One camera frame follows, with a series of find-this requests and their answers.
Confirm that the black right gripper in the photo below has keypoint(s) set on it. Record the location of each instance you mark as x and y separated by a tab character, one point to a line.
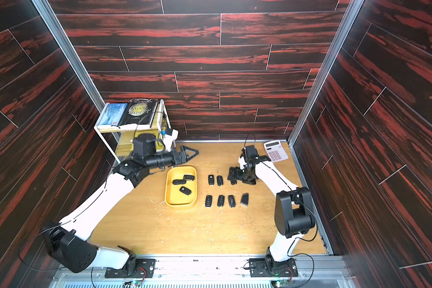
242	174

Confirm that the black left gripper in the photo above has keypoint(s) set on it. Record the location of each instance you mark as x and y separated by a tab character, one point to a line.
180	158

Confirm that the black silver Porsche key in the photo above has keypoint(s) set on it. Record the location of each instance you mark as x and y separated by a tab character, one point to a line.
189	177

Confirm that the dark grey car key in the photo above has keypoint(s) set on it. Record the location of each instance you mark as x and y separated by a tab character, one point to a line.
244	199

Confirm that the silver-edged car key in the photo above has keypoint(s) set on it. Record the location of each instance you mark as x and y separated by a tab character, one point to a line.
231	201

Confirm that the black three-button car key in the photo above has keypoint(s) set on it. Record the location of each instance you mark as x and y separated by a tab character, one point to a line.
220	201

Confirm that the black VW car key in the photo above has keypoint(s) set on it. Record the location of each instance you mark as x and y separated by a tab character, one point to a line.
185	190

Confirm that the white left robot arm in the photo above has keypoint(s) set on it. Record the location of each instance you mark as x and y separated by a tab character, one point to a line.
67	241

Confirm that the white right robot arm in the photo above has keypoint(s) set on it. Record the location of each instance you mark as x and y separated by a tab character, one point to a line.
293	214

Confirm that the yellow storage box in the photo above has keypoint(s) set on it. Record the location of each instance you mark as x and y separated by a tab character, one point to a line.
173	197

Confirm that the white calculator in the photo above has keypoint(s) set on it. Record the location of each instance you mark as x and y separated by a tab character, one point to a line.
275	151

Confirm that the black book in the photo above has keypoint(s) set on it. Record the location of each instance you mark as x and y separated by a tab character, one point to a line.
139	114

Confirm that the yellow book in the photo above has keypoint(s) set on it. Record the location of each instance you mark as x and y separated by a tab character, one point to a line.
125	145

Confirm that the blue book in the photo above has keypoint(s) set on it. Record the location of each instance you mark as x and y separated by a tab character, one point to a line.
112	114

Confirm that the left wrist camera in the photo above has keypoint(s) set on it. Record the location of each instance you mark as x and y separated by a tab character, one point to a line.
168	138

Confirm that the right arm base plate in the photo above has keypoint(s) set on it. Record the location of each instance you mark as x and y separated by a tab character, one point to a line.
267	267

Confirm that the white wire shelf rack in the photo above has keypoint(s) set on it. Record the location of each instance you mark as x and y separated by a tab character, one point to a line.
111	135

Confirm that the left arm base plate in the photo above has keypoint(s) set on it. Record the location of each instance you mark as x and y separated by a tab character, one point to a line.
142	268

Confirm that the aluminium right corner post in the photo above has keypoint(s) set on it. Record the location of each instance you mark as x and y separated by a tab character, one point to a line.
349	17

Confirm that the aluminium corner post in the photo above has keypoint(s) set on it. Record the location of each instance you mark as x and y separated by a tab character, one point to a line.
349	17
57	31

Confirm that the aluminium left corner post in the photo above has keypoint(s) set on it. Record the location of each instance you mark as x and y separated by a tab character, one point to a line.
57	31

